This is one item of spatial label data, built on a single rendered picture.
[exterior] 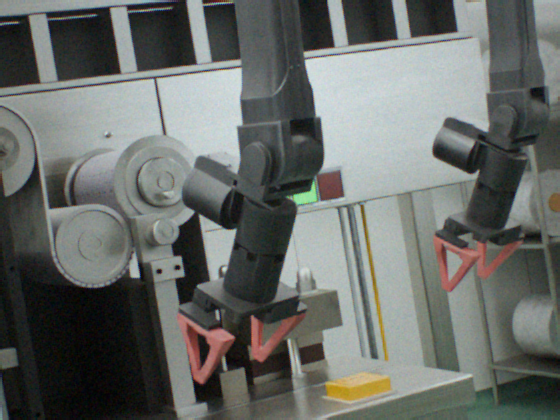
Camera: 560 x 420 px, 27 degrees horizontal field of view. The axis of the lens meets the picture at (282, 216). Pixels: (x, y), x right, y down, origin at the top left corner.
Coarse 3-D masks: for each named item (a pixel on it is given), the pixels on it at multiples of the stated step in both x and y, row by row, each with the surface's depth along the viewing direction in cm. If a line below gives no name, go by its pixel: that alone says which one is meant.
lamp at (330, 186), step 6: (324, 174) 231; (330, 174) 232; (336, 174) 233; (324, 180) 231; (330, 180) 232; (336, 180) 232; (324, 186) 231; (330, 186) 232; (336, 186) 232; (324, 192) 231; (330, 192) 232; (336, 192) 232; (342, 192) 233; (324, 198) 231
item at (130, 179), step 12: (144, 156) 180; (156, 156) 180; (168, 156) 181; (180, 156) 182; (132, 168) 179; (132, 180) 179; (132, 192) 179; (132, 204) 179; (144, 204) 179; (180, 204) 182; (168, 216) 181
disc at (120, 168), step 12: (132, 144) 179; (144, 144) 180; (156, 144) 181; (168, 144) 182; (180, 144) 183; (120, 156) 178; (132, 156) 179; (192, 156) 184; (120, 168) 178; (192, 168) 184; (120, 180) 178; (120, 192) 178; (120, 204) 178; (132, 216) 179; (180, 216) 182
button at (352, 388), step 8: (352, 376) 172; (360, 376) 171; (368, 376) 170; (376, 376) 169; (384, 376) 168; (328, 384) 170; (336, 384) 168; (344, 384) 167; (352, 384) 166; (360, 384) 166; (368, 384) 166; (376, 384) 167; (384, 384) 168; (328, 392) 170; (336, 392) 168; (344, 392) 166; (352, 392) 165; (360, 392) 166; (368, 392) 166; (376, 392) 167; (384, 392) 168; (344, 400) 166; (352, 400) 165
